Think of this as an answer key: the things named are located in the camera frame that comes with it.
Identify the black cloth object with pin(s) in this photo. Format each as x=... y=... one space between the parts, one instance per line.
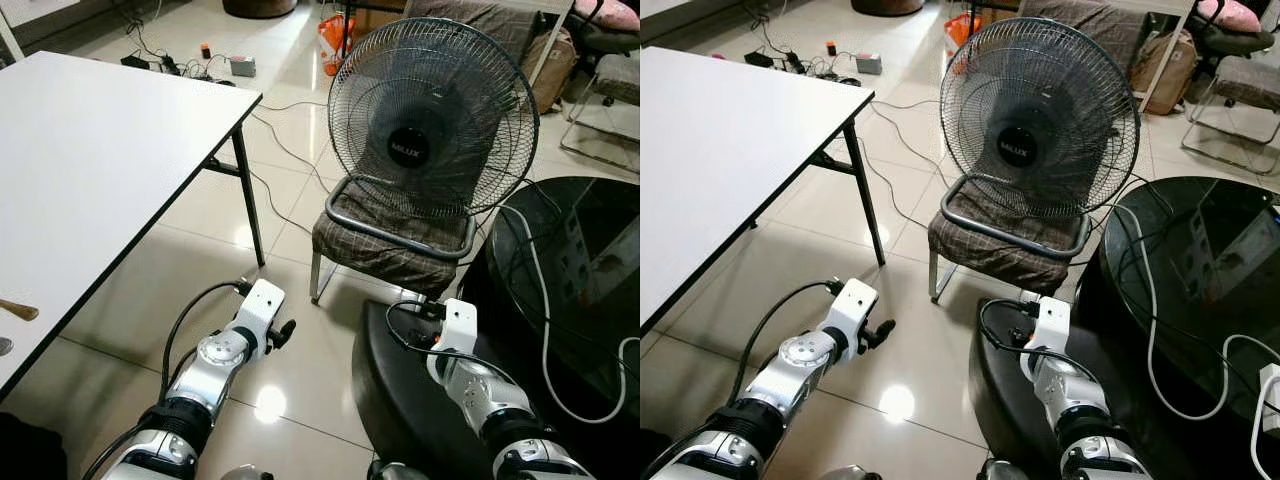
x=30 y=450

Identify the plaid cushion metal chair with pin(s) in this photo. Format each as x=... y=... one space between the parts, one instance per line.
x=385 y=255
x=1000 y=255

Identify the grey cushion chrome chair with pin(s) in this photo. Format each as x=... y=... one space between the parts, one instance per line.
x=1245 y=82
x=615 y=80

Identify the white power adapter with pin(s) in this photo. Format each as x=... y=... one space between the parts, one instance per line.
x=1270 y=400

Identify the small grey box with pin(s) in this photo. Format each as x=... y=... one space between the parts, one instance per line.
x=243 y=67
x=868 y=63

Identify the black power strip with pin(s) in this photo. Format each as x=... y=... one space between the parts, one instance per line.
x=760 y=58
x=150 y=64

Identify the black leather stool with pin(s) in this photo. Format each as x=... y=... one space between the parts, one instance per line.
x=1000 y=410
x=400 y=410

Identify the brown backpack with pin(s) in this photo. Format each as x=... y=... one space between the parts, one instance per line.
x=1165 y=72
x=555 y=70

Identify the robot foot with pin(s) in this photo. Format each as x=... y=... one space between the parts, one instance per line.
x=848 y=473
x=1003 y=471
x=245 y=473
x=398 y=472

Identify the white slanted pole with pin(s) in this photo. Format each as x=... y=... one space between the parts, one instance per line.
x=552 y=40
x=1172 y=45

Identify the grey plaid sofa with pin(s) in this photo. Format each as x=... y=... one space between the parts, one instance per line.
x=1090 y=22
x=490 y=20

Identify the round black glass table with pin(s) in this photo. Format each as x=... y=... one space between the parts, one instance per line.
x=1200 y=270
x=580 y=270

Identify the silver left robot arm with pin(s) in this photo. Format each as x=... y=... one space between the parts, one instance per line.
x=795 y=365
x=215 y=365

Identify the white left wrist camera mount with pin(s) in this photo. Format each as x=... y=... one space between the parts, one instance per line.
x=260 y=308
x=852 y=308

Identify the black electric fan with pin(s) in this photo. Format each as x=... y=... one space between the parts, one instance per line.
x=410 y=148
x=1018 y=145

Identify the black metal table leg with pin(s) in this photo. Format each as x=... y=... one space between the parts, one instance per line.
x=868 y=195
x=250 y=200

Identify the pink cushion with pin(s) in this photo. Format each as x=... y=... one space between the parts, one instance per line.
x=1230 y=15
x=612 y=13

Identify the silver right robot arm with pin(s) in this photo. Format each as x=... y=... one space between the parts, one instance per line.
x=1075 y=395
x=480 y=395

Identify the brown round basket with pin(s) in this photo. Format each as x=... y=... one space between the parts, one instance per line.
x=888 y=6
x=260 y=7

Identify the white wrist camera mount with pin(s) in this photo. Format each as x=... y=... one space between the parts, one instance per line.
x=1050 y=322
x=458 y=325
x=852 y=308
x=260 y=308

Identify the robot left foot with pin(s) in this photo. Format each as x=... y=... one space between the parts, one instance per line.
x=245 y=473
x=848 y=473

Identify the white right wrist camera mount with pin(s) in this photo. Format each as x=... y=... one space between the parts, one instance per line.
x=1050 y=322
x=458 y=325

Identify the black office chair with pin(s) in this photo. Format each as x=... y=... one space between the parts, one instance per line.
x=1235 y=45
x=605 y=40

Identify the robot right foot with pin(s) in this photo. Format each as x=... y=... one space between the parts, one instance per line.
x=398 y=472
x=1003 y=471

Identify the orange plastic bag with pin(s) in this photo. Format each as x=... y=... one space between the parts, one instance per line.
x=962 y=30
x=335 y=40

